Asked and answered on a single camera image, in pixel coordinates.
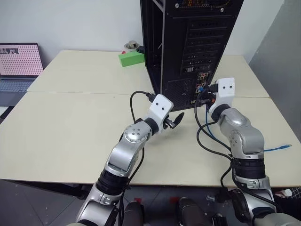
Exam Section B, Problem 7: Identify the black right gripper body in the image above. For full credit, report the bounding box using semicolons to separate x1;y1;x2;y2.
203;81;220;106

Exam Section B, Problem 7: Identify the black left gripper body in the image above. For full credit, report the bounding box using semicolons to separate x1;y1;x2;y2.
162;114;177;130

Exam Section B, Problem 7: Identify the blue ethernet cable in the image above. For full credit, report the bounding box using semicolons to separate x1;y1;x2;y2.
198;86;293;153

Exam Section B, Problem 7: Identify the black computer tower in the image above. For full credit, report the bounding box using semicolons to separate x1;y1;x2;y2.
140;0;245;112

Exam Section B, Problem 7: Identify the green rectangular box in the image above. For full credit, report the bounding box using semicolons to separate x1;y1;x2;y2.
118;52;145;68

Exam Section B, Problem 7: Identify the round metal cup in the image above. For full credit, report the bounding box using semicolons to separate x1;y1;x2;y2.
124;40;140;53

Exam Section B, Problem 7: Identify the dark rounded shape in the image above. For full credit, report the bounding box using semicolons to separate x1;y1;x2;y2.
124;201;144;226

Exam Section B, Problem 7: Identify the small white object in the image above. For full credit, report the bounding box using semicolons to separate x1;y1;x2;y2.
274;188;293;198

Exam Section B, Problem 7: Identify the laptop with pink screen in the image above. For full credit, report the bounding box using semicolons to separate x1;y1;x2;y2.
0;42;45;107

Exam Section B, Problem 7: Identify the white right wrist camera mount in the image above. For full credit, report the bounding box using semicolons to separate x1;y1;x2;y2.
207;77;236;114

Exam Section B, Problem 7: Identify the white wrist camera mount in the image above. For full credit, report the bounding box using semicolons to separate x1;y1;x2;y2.
147;94;174;133
207;77;236;114

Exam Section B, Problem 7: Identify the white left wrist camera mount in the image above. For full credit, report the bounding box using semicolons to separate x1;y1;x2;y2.
147;94;174;133

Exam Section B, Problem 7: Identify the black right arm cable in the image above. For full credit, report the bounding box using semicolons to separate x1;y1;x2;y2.
194;91;237;189

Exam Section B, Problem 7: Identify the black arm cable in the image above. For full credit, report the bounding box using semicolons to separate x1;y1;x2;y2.
194;91;237;189
119;91;156;226

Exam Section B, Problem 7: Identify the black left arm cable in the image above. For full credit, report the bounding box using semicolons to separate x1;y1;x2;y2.
119;91;156;226

